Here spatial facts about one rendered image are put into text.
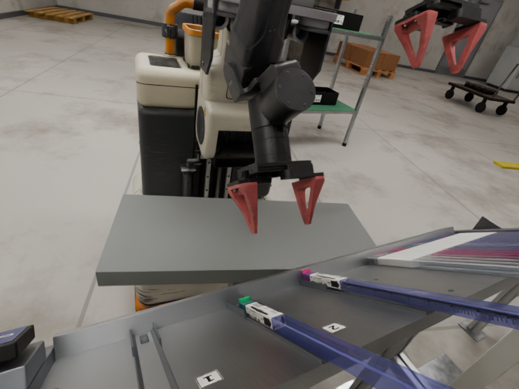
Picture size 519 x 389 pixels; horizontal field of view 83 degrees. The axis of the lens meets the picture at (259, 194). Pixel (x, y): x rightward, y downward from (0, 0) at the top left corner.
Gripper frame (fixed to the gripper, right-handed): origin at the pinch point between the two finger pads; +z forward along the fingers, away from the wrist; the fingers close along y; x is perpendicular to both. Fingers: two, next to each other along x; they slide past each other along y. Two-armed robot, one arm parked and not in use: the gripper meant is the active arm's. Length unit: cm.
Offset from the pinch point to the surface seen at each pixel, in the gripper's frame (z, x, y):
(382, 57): -297, 391, 544
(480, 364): 54, 16, 74
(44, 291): 18, 98, -48
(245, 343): 8.3, -15.7, -14.3
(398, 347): 38, 16, 39
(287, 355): 8.1, -20.1, -12.8
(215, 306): 8.3, -3.9, -13.1
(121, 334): 8.6, -3.8, -23.5
